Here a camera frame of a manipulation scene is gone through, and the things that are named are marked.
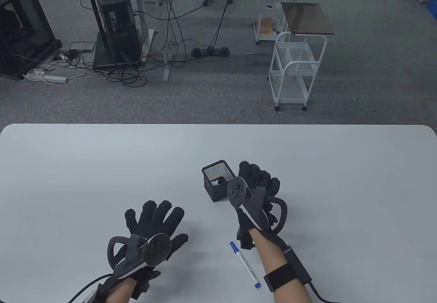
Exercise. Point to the person's right forearm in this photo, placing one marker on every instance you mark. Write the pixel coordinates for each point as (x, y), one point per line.
(269, 251)

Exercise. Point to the person's left forearm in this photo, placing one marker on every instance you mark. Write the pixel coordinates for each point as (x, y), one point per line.
(119, 292)

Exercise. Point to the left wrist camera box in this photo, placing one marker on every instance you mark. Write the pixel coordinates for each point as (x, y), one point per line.
(90, 295)

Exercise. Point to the black mesh pen holder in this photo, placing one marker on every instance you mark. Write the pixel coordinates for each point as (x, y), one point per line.
(213, 193)

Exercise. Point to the black foot pedals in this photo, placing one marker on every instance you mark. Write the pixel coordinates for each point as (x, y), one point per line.
(210, 52)

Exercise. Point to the blue capped white marker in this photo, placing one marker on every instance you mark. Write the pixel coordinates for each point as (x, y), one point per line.
(244, 263)

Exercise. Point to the brown side table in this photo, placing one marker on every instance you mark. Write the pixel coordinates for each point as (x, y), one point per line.
(307, 17)

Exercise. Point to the grey flat floor device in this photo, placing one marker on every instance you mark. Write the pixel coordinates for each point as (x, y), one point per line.
(82, 46)

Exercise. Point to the brown cardboard box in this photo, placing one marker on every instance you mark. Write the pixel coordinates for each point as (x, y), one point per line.
(264, 28)

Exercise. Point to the black right hand controller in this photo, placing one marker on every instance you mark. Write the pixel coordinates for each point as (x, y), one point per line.
(235, 190)

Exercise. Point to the black computer tower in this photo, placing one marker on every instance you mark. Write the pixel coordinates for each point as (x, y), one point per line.
(119, 26)

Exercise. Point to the white rolling cart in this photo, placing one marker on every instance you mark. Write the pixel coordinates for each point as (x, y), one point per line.
(293, 77)

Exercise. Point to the black equipment cabinet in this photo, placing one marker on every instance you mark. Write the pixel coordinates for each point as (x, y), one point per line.
(20, 36)

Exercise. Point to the white power strip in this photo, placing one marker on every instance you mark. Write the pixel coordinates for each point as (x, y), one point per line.
(51, 78)

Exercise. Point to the blue plastic box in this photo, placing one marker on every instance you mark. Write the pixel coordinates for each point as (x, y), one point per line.
(433, 9)

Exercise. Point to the person's right hand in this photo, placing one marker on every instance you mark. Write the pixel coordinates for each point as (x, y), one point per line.
(263, 180)

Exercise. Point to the aluminium frame post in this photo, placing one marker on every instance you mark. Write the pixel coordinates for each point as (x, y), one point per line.
(160, 26)

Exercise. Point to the black left hand controller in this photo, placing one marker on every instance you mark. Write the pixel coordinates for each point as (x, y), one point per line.
(157, 248)

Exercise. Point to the person's left hand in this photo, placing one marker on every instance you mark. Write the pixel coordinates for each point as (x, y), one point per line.
(153, 217)

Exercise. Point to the black capped white marker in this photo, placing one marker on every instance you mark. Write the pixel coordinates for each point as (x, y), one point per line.
(220, 180)

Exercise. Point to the black hand controller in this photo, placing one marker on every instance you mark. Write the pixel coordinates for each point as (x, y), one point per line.
(235, 190)
(157, 248)

